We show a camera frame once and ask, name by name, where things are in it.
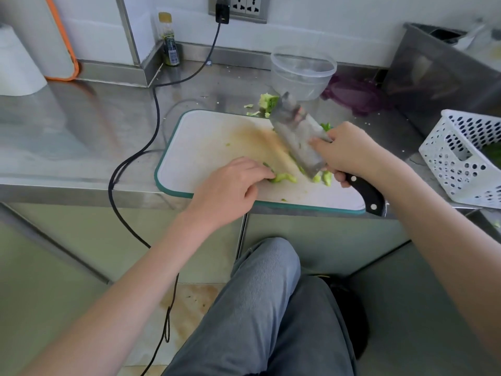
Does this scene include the black plug adapter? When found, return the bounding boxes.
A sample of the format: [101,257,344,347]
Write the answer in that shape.
[215,0,231,25]

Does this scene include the person's grey trouser leg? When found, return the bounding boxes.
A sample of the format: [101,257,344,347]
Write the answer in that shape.
[162,237,357,376]

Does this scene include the white cutting board green rim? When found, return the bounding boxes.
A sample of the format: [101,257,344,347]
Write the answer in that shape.
[154,109,366,214]

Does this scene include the white perforated plastic basket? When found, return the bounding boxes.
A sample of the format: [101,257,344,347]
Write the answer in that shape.
[419,109,501,210]

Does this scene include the person's right forearm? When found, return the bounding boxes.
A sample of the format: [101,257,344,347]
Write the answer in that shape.
[368,152,501,365]

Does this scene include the grey wall socket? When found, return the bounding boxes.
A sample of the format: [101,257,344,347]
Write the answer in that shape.
[208,0,271,24]

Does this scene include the person's left hand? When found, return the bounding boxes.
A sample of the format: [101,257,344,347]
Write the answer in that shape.
[186,156,276,231]

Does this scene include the white board with orange rim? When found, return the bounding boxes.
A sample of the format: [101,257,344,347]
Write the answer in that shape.
[0,0,80,82]

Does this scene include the steel cleaver with black handle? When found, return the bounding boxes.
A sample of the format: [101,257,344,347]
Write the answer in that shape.
[269,92,386,217]

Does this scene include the clear plastic bowl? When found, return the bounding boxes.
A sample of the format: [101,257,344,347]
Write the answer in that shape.
[270,46,337,101]

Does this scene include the black power cable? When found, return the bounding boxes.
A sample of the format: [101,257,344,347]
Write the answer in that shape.
[108,21,223,376]

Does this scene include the white paper roll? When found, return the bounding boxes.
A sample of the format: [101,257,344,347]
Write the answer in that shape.
[0,24,47,97]

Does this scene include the dark metal container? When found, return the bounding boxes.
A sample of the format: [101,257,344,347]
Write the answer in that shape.
[381,22,501,137]

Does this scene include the steel counter cabinet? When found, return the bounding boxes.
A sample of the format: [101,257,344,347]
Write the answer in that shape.
[0,184,501,376]

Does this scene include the green vegetable stub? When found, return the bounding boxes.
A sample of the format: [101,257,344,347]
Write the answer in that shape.
[244,93,280,119]

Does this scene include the person's left forearm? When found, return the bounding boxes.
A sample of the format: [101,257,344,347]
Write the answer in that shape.
[16,209,222,376]

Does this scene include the small sauce bottle yellow cap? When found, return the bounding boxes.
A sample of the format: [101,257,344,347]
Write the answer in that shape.
[158,12,181,67]

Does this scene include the person's right hand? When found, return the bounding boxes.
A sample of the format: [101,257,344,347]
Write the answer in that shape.
[308,121,388,188]

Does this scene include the green vegetable pieces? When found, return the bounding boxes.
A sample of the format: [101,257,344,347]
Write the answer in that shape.
[263,162,334,187]

